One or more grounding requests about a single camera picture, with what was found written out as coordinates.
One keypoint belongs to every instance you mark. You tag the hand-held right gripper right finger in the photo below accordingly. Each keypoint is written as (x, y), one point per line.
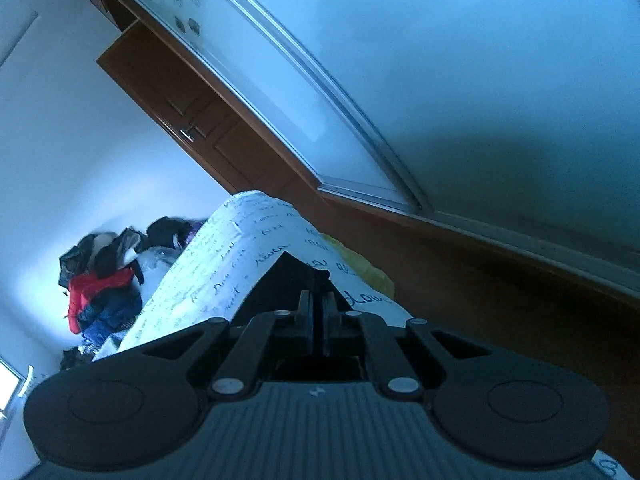
(326, 320)

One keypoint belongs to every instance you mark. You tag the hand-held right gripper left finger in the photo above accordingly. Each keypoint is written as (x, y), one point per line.
(308, 320)

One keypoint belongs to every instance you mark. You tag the black pants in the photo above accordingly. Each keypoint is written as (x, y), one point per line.
(287, 285)

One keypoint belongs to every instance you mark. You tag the white script-print bedsheet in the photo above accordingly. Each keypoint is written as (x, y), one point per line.
(225, 270)

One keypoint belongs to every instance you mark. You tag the pile of clothes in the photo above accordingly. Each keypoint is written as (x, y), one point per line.
(100, 290)

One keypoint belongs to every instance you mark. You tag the brown wooden wardrobe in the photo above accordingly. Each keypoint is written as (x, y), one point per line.
(200, 110)

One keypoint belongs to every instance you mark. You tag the dark green cloth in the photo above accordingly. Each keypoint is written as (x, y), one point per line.
(75, 359)

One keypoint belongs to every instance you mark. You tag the white flower-print sliding door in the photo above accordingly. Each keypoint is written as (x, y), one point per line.
(260, 60)

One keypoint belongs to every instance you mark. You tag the plain white sliding door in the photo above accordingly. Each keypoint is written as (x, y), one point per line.
(500, 85)

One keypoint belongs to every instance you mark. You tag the window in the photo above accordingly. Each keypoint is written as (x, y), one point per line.
(9, 390)

